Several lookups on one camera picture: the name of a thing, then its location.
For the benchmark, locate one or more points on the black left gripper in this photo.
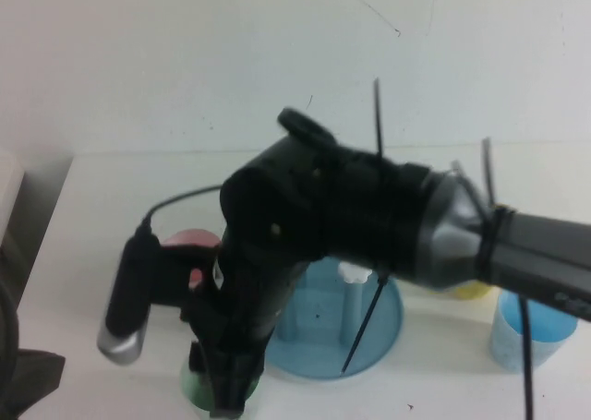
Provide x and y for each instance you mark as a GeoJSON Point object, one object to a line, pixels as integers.
{"type": "Point", "coordinates": [240, 300]}

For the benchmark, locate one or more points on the green plastic cup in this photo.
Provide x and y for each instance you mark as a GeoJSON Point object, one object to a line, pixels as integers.
{"type": "Point", "coordinates": [189, 383]}

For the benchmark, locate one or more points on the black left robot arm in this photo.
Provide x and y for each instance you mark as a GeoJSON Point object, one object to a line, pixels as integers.
{"type": "Point", "coordinates": [369, 207]}

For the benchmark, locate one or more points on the blue cup stand white caps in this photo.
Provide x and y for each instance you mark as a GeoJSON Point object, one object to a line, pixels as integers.
{"type": "Point", "coordinates": [318, 346]}

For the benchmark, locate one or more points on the pink speckled plastic cup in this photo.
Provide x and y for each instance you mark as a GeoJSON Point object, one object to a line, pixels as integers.
{"type": "Point", "coordinates": [189, 237]}

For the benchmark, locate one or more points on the yellow plastic cup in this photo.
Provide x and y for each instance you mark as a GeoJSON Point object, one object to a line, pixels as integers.
{"type": "Point", "coordinates": [466, 293]}

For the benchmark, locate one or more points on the blue speckled plastic cup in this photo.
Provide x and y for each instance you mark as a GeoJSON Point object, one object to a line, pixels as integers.
{"type": "Point", "coordinates": [508, 337]}

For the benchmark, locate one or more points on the black zip tie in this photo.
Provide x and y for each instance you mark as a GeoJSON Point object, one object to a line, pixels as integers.
{"type": "Point", "coordinates": [365, 323]}
{"type": "Point", "coordinates": [489, 171]}

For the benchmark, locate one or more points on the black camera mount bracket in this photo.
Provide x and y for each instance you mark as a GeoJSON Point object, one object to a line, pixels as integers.
{"type": "Point", "coordinates": [171, 277]}

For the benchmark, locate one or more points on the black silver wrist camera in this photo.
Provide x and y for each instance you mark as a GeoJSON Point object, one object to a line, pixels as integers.
{"type": "Point", "coordinates": [124, 300]}

